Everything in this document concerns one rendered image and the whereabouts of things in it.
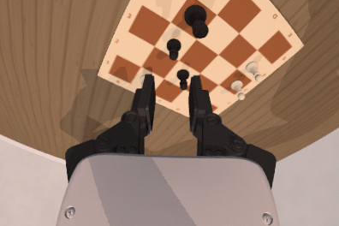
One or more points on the white pawn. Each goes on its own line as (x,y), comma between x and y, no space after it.
(252,67)
(237,85)

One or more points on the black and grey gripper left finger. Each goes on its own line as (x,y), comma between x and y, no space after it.
(127,136)

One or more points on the brown and cream chessboard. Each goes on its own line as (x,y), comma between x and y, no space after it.
(240,32)

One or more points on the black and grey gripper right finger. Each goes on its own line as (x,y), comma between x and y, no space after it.
(214,139)

